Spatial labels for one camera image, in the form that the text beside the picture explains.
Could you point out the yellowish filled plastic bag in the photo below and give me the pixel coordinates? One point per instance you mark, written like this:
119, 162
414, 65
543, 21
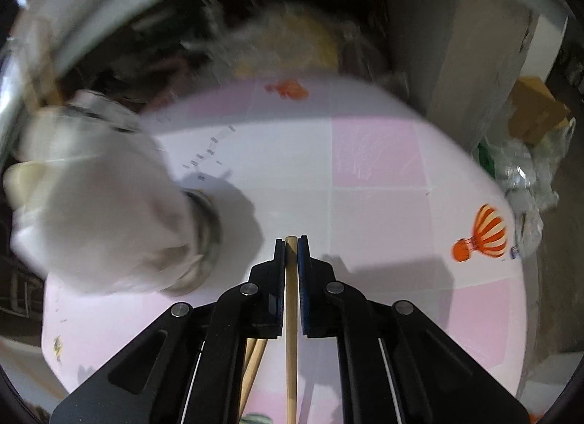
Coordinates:
292, 41

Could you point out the pile of wooden chopsticks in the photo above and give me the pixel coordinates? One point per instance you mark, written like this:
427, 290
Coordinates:
253, 369

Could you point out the cardboard box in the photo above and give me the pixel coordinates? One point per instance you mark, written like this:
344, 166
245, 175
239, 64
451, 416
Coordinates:
534, 104

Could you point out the single wooden chopstick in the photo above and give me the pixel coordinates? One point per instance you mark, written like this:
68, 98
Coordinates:
291, 360

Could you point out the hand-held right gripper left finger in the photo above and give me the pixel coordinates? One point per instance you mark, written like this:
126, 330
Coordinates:
279, 278

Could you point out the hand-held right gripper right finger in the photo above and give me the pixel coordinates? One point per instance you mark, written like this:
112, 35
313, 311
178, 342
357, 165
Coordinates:
304, 278

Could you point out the clear plastic bag green print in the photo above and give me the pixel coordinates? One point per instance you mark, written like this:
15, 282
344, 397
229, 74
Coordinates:
520, 177

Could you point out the steel utensil holder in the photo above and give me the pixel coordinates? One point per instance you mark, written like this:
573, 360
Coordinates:
207, 232

